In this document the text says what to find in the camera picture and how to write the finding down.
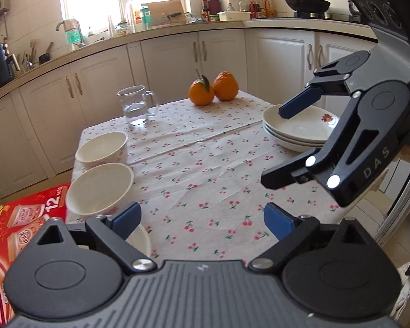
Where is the kitchen countertop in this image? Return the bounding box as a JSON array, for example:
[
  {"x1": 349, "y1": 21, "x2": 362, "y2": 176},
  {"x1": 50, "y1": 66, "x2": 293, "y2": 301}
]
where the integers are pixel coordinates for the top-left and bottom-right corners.
[{"x1": 0, "y1": 15, "x2": 373, "y2": 110}]

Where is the wooden cutting board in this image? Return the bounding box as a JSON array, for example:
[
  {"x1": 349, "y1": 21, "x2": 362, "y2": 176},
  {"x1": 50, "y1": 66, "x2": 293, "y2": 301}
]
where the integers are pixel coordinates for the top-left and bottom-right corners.
[{"x1": 147, "y1": 0, "x2": 186, "y2": 26}]

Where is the green dish soap bottle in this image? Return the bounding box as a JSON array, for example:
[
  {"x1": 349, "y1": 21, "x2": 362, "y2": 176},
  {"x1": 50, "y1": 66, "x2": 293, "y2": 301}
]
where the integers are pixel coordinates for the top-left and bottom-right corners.
[{"x1": 65, "y1": 20, "x2": 83, "y2": 45}]

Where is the orange with leaf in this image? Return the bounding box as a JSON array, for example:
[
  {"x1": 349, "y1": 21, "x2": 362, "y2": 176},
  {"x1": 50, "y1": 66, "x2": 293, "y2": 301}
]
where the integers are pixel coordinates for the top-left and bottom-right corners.
[{"x1": 188, "y1": 69, "x2": 215, "y2": 106}]

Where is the kitchen utensil holder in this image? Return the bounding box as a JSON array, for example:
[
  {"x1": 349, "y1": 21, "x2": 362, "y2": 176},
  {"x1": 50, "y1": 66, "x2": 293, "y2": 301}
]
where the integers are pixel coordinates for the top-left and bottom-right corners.
[{"x1": 15, "y1": 39, "x2": 38, "y2": 72}]

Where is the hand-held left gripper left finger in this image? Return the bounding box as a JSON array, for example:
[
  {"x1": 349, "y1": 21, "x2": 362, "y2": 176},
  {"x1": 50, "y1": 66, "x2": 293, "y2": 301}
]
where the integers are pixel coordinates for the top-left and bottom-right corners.
[{"x1": 37, "y1": 202, "x2": 157, "y2": 274}]

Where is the steel pot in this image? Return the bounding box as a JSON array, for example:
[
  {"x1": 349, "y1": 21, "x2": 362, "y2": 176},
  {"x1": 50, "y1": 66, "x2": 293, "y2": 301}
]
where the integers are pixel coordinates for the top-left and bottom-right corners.
[{"x1": 341, "y1": 0, "x2": 363, "y2": 16}]

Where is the bumpy orange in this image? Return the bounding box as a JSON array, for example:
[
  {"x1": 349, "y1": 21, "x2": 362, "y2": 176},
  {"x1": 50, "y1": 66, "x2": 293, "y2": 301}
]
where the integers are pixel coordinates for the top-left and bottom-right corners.
[{"x1": 213, "y1": 71, "x2": 240, "y2": 102}]

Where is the white floral bowl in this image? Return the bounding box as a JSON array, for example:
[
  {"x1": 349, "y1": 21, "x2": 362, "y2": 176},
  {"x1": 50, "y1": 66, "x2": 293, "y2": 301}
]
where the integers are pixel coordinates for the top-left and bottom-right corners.
[
  {"x1": 126, "y1": 224, "x2": 153, "y2": 258},
  {"x1": 66, "y1": 163, "x2": 134, "y2": 216},
  {"x1": 75, "y1": 131, "x2": 129, "y2": 169}
]

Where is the white rectangular tray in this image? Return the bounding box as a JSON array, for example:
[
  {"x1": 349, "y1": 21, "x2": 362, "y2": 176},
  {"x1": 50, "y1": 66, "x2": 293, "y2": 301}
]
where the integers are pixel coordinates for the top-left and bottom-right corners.
[{"x1": 217, "y1": 11, "x2": 252, "y2": 22}]

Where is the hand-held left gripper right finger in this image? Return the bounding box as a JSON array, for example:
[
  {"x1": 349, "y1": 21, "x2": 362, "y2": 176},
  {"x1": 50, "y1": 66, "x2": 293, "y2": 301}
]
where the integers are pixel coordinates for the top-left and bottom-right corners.
[{"x1": 248, "y1": 202, "x2": 371, "y2": 274}]

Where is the metal sink faucet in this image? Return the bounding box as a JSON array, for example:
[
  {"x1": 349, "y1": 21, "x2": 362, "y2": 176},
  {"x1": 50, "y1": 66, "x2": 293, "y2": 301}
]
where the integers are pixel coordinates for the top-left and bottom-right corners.
[{"x1": 55, "y1": 19, "x2": 87, "y2": 48}]

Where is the cherry print tablecloth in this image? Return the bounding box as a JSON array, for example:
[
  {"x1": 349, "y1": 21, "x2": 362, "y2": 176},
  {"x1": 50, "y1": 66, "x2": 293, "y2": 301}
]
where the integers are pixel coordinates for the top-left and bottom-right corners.
[{"x1": 70, "y1": 90, "x2": 342, "y2": 263}]

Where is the small black pot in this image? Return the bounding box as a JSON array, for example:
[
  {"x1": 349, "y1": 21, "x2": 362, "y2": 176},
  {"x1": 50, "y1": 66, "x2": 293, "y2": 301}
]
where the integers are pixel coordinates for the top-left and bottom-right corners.
[{"x1": 38, "y1": 42, "x2": 54, "y2": 65}]

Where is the black wok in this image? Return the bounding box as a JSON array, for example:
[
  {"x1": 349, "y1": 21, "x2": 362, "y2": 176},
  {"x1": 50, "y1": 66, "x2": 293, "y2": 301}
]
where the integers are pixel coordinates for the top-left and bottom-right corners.
[{"x1": 282, "y1": 0, "x2": 331, "y2": 18}]

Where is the red printed carton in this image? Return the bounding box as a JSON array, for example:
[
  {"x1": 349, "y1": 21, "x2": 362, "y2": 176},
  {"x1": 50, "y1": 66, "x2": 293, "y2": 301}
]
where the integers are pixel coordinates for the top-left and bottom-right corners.
[{"x1": 0, "y1": 182, "x2": 72, "y2": 328}]

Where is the white floral plate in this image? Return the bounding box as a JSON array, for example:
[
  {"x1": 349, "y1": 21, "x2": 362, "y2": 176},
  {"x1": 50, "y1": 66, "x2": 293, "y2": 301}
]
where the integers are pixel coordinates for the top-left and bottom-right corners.
[
  {"x1": 262, "y1": 103, "x2": 339, "y2": 144},
  {"x1": 266, "y1": 130, "x2": 325, "y2": 153},
  {"x1": 264, "y1": 123, "x2": 329, "y2": 148}
]

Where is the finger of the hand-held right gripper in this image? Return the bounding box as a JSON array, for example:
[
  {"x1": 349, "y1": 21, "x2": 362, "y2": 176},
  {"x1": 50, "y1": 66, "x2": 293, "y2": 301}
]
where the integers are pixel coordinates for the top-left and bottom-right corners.
[
  {"x1": 260, "y1": 115, "x2": 406, "y2": 208},
  {"x1": 278, "y1": 51, "x2": 371, "y2": 120}
]

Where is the clear glass mug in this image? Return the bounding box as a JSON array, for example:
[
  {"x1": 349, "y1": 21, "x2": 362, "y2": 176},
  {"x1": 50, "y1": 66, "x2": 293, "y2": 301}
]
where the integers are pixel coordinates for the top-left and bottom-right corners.
[{"x1": 116, "y1": 85, "x2": 160, "y2": 127}]

